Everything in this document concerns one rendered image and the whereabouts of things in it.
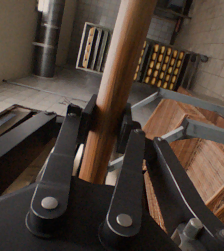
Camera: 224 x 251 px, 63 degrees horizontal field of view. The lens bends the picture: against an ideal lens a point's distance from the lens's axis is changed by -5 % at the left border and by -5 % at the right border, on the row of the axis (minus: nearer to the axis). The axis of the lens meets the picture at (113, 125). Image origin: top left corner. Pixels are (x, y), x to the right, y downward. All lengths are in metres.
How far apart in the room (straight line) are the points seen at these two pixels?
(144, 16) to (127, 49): 0.03
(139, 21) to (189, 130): 0.47
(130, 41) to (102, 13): 5.07
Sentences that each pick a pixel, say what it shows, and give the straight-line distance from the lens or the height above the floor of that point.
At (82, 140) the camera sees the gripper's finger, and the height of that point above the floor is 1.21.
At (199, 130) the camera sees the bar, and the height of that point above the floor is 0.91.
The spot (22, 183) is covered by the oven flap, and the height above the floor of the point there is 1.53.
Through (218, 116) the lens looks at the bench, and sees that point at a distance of 1.19.
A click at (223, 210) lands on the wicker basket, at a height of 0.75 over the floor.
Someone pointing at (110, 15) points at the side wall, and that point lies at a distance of 5.22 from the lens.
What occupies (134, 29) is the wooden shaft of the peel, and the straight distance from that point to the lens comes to 0.17.
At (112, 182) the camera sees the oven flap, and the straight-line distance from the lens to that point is 1.22.
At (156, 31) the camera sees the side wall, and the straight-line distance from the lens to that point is 5.23.
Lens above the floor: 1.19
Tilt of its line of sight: 3 degrees down
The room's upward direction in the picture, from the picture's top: 76 degrees counter-clockwise
